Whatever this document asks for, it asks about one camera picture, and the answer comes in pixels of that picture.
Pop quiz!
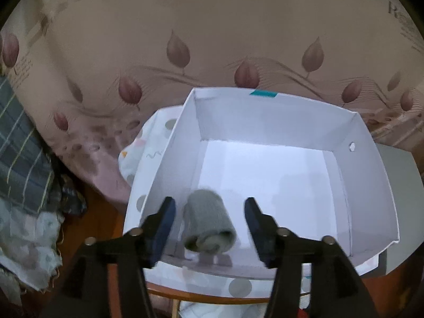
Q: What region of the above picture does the dark plaid cloth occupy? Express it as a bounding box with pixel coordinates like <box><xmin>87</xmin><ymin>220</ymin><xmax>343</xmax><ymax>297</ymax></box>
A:
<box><xmin>0</xmin><ymin>74</ymin><xmax>87</xmax><ymax>216</ymax></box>

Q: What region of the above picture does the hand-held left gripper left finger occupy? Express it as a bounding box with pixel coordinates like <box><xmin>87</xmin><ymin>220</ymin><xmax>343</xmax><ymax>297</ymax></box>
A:
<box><xmin>40</xmin><ymin>196</ymin><xmax>176</xmax><ymax>318</ymax></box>

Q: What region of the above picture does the wooden stool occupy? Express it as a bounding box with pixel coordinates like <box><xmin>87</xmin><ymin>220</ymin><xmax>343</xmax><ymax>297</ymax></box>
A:
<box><xmin>146</xmin><ymin>284</ymin><xmax>277</xmax><ymax>305</ymax></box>

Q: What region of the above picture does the leaf print bed sheet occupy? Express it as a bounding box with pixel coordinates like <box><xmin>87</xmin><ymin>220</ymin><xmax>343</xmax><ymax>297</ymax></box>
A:
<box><xmin>0</xmin><ymin>0</ymin><xmax>424</xmax><ymax>202</ymax></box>

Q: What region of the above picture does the grey cardboard lid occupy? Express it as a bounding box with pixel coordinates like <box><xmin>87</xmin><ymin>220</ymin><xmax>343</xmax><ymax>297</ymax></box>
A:
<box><xmin>376</xmin><ymin>143</ymin><xmax>424</xmax><ymax>276</ymax></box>

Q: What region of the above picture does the grey sock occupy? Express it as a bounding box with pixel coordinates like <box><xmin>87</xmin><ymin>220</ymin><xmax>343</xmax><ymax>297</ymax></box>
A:
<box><xmin>183</xmin><ymin>189</ymin><xmax>236</xmax><ymax>253</ymax></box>

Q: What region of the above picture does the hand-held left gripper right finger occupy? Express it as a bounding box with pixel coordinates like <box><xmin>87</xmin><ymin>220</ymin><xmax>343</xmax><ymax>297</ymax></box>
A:
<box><xmin>243</xmin><ymin>197</ymin><xmax>381</xmax><ymax>318</ymax></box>

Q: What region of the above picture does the pale floral cloth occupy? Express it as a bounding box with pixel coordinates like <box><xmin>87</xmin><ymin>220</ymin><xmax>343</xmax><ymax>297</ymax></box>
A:
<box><xmin>0</xmin><ymin>199</ymin><xmax>65</xmax><ymax>305</ymax></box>

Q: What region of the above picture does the white patterned cloth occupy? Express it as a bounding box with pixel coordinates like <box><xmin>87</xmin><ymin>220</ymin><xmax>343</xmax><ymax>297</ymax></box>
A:
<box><xmin>118</xmin><ymin>106</ymin><xmax>184</xmax><ymax>193</ymax></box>

